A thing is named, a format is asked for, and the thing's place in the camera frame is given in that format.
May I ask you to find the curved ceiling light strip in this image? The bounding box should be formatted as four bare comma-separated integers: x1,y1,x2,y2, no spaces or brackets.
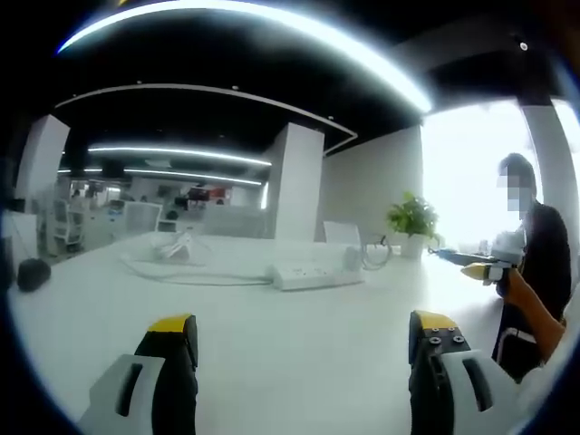
56,0,434,113

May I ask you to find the white desk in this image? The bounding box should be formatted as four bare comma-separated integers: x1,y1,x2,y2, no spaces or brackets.
6,232,509,435

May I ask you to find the black object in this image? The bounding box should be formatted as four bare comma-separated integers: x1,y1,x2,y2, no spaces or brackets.
16,257,53,292

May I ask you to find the green potted plant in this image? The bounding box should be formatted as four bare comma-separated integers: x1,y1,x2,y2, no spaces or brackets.
386,190,441,241

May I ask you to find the white mesh office chair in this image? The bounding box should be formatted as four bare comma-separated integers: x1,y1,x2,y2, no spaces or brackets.
123,201,164,233
51,198,86,253
323,220,363,244

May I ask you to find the white plant pot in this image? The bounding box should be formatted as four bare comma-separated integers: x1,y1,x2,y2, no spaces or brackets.
401,234,426,260

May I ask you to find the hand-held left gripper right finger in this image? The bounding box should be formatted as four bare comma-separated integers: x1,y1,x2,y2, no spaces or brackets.
407,309,496,435

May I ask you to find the white charger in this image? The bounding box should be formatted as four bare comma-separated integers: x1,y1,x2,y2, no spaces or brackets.
343,244,364,274

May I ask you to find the white power strip cord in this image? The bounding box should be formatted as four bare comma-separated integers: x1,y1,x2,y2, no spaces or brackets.
119,229,274,287

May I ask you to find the white power strip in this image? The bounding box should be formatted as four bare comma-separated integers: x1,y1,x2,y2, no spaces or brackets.
270,258,366,292

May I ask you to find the white charger cable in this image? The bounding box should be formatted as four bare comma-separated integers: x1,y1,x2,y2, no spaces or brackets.
361,234,394,272

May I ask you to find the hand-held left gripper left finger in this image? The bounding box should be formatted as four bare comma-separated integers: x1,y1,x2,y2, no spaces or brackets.
79,312,201,435

